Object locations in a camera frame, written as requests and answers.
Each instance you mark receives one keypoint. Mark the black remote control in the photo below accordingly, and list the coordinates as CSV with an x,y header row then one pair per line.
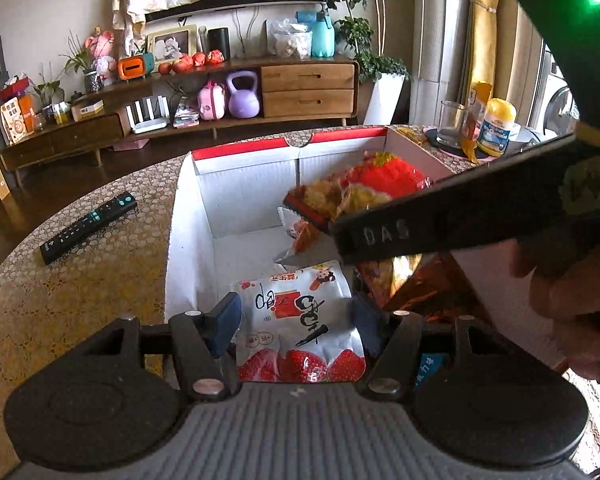
x,y
87,225

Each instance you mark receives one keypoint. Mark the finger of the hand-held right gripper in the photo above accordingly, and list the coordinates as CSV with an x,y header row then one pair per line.
x,y
307,210

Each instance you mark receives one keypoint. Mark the round dark coaster mat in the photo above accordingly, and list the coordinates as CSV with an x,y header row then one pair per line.
x,y
432,140

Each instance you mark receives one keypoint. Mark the tall yellow paper bag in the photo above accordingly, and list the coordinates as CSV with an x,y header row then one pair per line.
x,y
475,110

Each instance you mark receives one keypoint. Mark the blue spray bottle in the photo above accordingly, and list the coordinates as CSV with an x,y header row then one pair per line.
x,y
322,35

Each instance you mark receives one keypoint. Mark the wooden television cabinet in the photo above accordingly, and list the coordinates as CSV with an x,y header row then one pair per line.
x,y
305,85

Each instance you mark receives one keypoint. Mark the white jar with yellow lid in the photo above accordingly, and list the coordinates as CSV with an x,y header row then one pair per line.
x,y
497,130

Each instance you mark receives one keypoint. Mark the person's right hand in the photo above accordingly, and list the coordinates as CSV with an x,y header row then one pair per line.
x,y
580,300

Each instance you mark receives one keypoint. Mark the green potted tree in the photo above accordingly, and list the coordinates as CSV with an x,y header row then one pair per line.
x,y
355,25

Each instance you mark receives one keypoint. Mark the small white box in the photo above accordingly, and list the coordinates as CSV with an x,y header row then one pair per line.
x,y
87,109

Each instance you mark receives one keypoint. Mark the orange printed box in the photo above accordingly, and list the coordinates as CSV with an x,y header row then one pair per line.
x,y
16,120

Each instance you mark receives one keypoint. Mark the red chip bag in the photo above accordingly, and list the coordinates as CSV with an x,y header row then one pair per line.
x,y
375,180

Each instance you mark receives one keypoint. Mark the photo frame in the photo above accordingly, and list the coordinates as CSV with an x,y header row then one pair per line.
x,y
172,45

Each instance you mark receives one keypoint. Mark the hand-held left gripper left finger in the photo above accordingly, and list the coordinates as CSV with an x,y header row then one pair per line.
x,y
226,321

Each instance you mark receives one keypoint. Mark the yellow curtain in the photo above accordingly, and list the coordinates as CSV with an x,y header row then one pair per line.
x,y
485,25

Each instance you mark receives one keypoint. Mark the blue snack packet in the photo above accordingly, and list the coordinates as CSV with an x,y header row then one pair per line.
x,y
430,372

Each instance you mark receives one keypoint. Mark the white column air conditioner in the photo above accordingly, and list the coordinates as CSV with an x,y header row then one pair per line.
x,y
440,35

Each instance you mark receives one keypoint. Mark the small potted plant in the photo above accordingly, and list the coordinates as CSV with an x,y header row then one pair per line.
x,y
92,80
50,95

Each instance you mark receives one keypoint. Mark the white plant pot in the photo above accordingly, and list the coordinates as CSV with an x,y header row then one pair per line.
x,y
385,100

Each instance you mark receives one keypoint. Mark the row of red ornaments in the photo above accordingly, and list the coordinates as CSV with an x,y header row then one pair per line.
x,y
182,64

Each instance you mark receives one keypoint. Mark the black television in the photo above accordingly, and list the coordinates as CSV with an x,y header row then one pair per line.
x,y
240,4

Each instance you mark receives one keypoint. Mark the red and white cardboard box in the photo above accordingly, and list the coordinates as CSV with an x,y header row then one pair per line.
x,y
245,195

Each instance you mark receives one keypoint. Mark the washing machine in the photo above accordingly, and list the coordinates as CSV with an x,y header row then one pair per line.
x,y
555,95

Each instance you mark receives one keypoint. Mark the clear glass cup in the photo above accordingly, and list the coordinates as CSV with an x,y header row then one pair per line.
x,y
451,125

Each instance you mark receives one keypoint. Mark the pile of small packets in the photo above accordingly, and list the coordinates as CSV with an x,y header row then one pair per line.
x,y
186,116

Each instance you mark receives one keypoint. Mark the white router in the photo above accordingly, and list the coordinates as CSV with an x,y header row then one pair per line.
x,y
147,117

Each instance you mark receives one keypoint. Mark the clear plastic bag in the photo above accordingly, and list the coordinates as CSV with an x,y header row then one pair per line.
x,y
290,40

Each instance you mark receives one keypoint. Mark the purple kettlebell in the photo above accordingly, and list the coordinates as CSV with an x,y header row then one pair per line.
x,y
243,100

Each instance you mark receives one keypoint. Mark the pink small case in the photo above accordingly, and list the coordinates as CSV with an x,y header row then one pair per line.
x,y
211,102

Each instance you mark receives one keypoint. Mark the black speaker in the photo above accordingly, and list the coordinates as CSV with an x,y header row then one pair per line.
x,y
219,44

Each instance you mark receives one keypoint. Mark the white strawberry print pouch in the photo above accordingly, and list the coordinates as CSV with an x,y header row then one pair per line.
x,y
300,320

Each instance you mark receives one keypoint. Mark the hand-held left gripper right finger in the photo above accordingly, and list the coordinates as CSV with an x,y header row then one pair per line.
x,y
367,321

